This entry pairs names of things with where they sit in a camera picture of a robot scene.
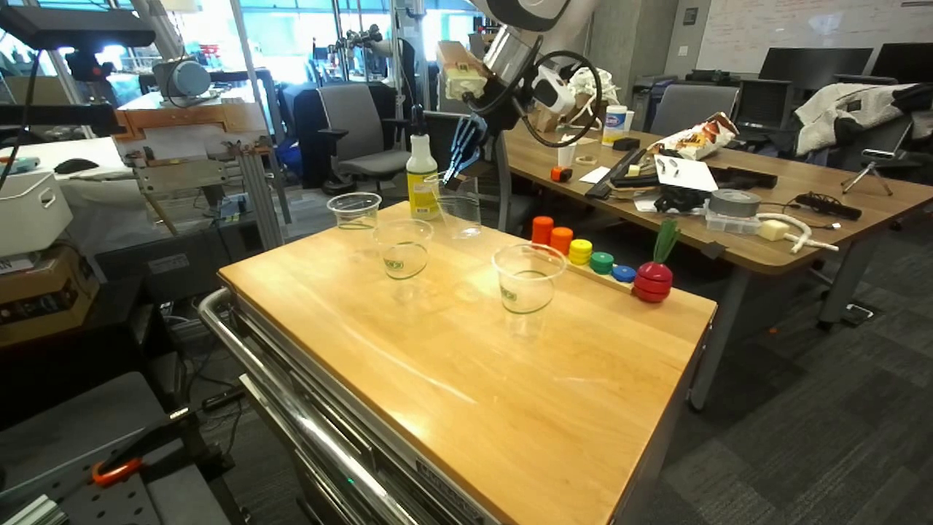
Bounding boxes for orange stacking peg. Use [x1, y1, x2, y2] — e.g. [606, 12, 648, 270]
[552, 228, 574, 254]

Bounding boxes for yellow spray bottle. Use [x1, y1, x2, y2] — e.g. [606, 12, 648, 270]
[405, 133, 441, 218]

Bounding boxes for clear plastic cup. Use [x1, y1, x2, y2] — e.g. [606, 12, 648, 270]
[326, 189, 383, 231]
[377, 218, 431, 279]
[441, 175, 480, 240]
[492, 241, 568, 314]

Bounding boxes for cardboard box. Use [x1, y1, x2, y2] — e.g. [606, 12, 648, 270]
[0, 244, 98, 348]

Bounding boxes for orange handled clamp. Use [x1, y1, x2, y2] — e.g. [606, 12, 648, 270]
[91, 457, 144, 486]

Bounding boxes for grey office chair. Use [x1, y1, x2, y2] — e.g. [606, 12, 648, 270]
[319, 82, 409, 186]

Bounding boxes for wooden office desk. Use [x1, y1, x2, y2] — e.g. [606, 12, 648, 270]
[502, 129, 933, 412]

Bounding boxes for green stacking peg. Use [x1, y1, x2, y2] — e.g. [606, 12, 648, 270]
[590, 250, 615, 273]

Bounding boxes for yellow stacking peg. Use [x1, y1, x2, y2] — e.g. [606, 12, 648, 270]
[568, 240, 593, 264]

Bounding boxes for red toy radish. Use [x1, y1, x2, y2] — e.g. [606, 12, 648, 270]
[633, 221, 679, 302]

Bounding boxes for white paper sheet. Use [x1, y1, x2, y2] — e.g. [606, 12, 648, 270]
[654, 155, 717, 193]

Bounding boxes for red stacking peg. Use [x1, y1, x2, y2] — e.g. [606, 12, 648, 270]
[531, 215, 553, 244]

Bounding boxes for blue stacking peg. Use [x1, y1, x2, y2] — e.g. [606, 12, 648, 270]
[609, 264, 636, 282]

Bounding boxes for metal cart frame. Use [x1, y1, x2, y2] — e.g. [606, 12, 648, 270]
[198, 289, 502, 525]

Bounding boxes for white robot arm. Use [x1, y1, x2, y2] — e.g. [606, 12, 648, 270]
[438, 0, 603, 184]

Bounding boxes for wrist camera with wood mount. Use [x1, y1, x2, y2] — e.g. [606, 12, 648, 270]
[438, 41, 486, 103]

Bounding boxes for white cloth on chair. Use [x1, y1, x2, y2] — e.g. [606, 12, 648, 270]
[797, 82, 908, 155]

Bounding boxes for snack bag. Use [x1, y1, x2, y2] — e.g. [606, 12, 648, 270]
[658, 111, 738, 159]

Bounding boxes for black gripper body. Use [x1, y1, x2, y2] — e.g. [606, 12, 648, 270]
[460, 85, 527, 133]

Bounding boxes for black computer monitor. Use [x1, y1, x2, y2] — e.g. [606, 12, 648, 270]
[734, 79, 792, 130]

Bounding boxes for white storage bin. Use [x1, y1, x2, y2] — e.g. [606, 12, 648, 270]
[0, 173, 72, 257]

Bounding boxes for clear plastic cup front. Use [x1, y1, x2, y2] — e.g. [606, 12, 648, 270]
[492, 241, 568, 314]

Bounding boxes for white pill bottle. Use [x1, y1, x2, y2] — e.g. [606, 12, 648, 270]
[556, 142, 574, 170]

